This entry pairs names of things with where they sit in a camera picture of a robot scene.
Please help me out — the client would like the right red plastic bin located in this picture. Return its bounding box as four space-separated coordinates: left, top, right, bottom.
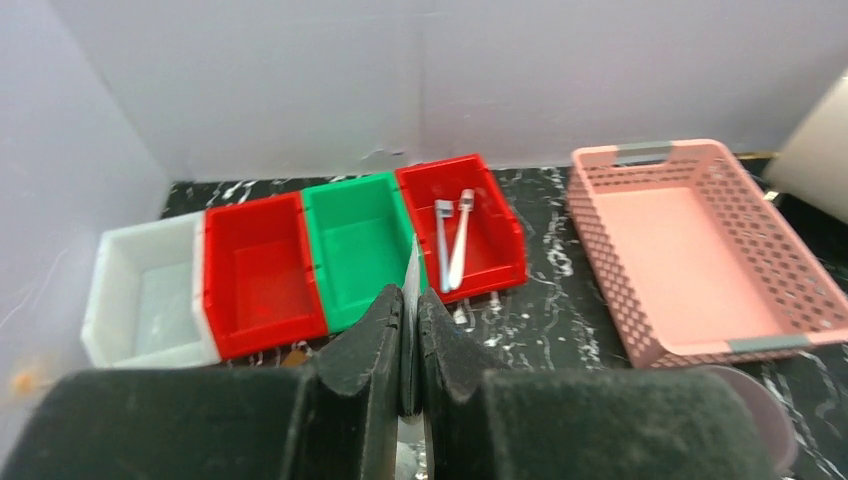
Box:
395 154 528 303

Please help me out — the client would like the white cylindrical appliance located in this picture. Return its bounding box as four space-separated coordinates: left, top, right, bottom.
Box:
764 73 847 222

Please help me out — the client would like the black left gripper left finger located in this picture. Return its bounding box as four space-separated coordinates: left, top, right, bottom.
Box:
1 285 404 479

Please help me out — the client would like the brown wooden holder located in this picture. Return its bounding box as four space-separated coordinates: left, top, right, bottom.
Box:
280 349 310 368

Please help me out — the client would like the pink cap toothpaste tube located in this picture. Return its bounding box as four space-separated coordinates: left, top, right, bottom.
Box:
399 234 422 424

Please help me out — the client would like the purple mug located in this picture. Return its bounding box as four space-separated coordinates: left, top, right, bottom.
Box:
697 365 798 475

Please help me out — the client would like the green plastic bin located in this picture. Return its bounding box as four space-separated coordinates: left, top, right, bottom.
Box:
301 172 415 334

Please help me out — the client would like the red plastic bin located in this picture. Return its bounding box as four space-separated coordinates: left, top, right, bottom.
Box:
202 192 329 360
395 154 528 303

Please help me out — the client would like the white plastic bin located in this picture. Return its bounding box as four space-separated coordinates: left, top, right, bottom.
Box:
80 212 222 369

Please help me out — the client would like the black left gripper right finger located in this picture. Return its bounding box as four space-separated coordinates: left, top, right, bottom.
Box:
418 291 776 479

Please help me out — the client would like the left red plastic bin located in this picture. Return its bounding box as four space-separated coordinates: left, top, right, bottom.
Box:
202 192 329 360

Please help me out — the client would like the pink perforated basket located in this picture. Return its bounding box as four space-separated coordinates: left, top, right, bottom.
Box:
566 139 847 368

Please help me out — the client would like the white toothbrush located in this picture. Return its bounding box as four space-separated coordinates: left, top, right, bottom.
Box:
434 199 453 293
448 189 474 290

